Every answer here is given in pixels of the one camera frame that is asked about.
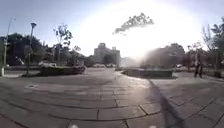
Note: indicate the tall stepped building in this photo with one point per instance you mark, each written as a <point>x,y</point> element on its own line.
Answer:
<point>106,53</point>

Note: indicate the grey stone paved plaza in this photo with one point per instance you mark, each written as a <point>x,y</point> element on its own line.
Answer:
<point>100,96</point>

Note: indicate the small tree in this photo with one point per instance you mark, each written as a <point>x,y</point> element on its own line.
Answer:
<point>76,50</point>

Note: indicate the low planter with grass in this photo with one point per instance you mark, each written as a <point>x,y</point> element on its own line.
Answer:
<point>150,72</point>

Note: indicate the tree with spreading crown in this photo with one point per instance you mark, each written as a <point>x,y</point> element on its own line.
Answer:
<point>133,22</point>

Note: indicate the low planter with bushes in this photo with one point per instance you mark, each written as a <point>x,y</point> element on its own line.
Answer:
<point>61,70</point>

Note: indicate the wide building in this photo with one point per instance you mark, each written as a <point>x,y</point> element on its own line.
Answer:
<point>166,55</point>

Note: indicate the thin sparse tree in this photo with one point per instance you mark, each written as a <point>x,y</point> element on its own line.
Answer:
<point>63,35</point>

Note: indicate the white car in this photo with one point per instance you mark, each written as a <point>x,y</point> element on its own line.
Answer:
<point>46,63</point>

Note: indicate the robot's own part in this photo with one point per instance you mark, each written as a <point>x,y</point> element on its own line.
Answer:
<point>152,126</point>
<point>73,126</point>

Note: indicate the street lamp pole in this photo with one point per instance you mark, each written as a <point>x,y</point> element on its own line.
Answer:
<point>31,46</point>

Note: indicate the manhole cover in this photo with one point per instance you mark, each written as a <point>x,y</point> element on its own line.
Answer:
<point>31,86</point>

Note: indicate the person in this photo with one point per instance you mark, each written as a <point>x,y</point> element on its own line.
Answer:
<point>199,68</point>

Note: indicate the curved pole with pale base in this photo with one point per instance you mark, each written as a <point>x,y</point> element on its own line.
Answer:
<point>5,46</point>

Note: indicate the tall leafy tree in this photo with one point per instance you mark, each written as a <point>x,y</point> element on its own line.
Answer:
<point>218,36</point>

